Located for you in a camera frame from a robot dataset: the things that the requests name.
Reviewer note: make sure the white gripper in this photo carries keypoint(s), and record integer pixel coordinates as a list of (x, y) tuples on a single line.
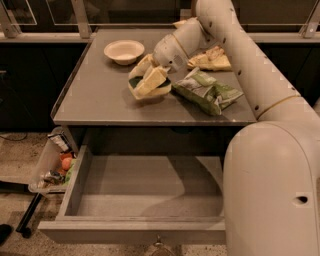
[(167, 52)]

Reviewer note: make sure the green yellow sponge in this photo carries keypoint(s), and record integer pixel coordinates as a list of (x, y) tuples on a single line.
[(134, 82)]

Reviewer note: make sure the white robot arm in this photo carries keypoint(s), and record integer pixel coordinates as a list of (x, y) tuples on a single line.
[(271, 167)]

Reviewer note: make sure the grey cabinet with counter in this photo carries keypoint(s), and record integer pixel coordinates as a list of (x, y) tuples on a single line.
[(98, 95)]

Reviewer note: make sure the grey open top drawer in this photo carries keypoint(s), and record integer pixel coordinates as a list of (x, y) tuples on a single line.
[(136, 199)]

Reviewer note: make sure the white paper bowl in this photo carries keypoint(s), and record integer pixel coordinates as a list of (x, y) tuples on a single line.
[(124, 52)]

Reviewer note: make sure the green snack bag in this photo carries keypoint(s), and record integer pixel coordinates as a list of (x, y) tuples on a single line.
[(209, 94)]

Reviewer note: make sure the brown chips bag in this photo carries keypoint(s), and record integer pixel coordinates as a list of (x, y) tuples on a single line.
[(212, 60)]

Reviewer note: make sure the white packet in bin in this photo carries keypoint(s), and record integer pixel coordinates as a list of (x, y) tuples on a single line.
[(60, 140)]

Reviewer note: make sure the clear plastic bin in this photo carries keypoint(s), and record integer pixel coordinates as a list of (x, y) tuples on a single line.
[(48, 175)]

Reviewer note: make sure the orange ball in bin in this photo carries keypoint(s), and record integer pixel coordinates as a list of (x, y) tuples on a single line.
[(66, 163)]

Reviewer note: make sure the black stand leg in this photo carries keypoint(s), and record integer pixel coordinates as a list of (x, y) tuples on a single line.
[(19, 188)]

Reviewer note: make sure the metal railing frame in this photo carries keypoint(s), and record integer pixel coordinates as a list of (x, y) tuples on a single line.
[(83, 20)]

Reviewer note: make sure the metal drawer handle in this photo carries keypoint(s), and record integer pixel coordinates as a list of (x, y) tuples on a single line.
[(160, 249)]

